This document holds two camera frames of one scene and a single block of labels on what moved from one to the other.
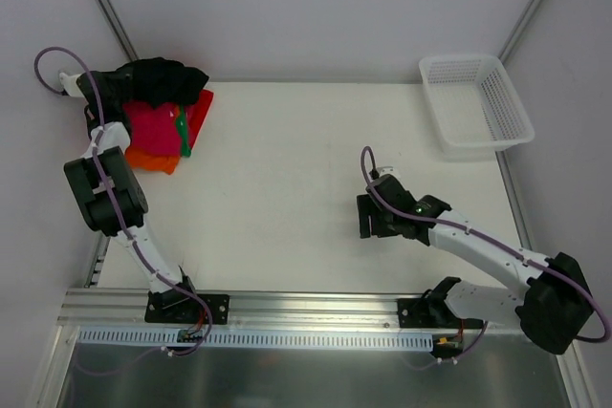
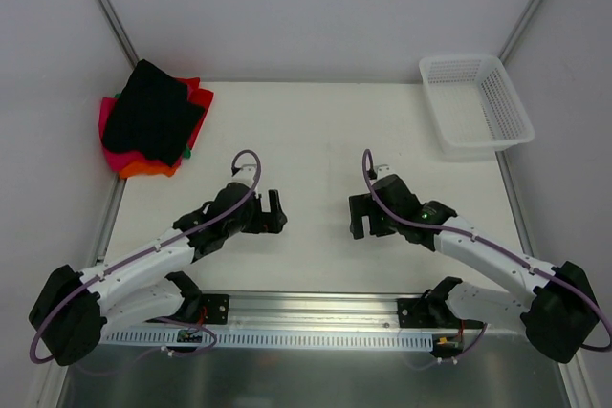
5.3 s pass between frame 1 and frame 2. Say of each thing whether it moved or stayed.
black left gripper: moved
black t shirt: moved
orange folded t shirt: stayed
